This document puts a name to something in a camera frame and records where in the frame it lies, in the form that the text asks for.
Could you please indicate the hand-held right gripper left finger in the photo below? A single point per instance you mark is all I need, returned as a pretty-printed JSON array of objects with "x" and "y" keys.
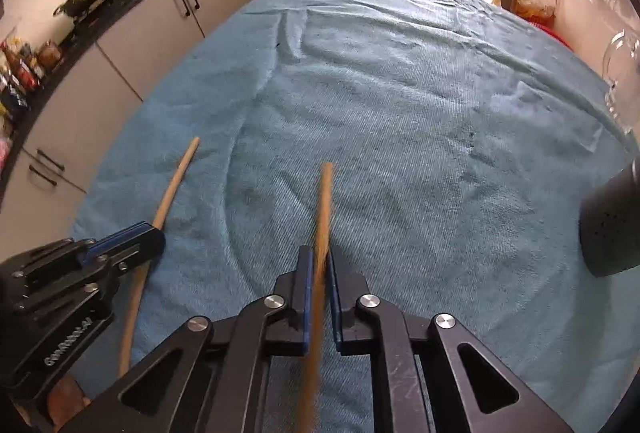
[{"x": 305, "y": 313}]

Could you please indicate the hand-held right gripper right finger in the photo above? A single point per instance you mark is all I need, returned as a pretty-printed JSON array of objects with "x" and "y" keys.
[{"x": 336, "y": 313}]

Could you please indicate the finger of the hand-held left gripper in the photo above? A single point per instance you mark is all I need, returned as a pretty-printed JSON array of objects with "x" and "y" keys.
[
  {"x": 145, "y": 250},
  {"x": 115, "y": 239}
]

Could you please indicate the wooden chopstick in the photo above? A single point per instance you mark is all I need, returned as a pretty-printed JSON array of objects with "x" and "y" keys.
[
  {"x": 324, "y": 213},
  {"x": 177, "y": 183}
]

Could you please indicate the dark grey chopstick holder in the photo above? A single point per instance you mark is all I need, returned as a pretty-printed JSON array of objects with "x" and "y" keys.
[{"x": 610, "y": 228}]

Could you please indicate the person's left hand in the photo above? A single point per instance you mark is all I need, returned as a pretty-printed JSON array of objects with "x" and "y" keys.
[{"x": 65, "y": 395}]

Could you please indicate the blue towel cloth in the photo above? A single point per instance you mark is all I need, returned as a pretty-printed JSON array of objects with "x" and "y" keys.
[{"x": 400, "y": 138}]

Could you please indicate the row of condiment bottles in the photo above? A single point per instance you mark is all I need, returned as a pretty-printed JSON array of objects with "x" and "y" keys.
[{"x": 22, "y": 73}]

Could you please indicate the black kitchen countertop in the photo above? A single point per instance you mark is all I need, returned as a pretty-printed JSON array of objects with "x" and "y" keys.
[{"x": 85, "y": 35}]

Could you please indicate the beige base cabinets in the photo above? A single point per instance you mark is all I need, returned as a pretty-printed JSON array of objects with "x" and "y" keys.
[{"x": 150, "y": 28}]

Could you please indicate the red plastic basin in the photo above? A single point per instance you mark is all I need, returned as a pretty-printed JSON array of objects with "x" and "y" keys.
[{"x": 555, "y": 35}]

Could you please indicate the clear glass mug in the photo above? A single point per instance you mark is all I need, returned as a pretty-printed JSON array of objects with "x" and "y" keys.
[{"x": 622, "y": 63}]

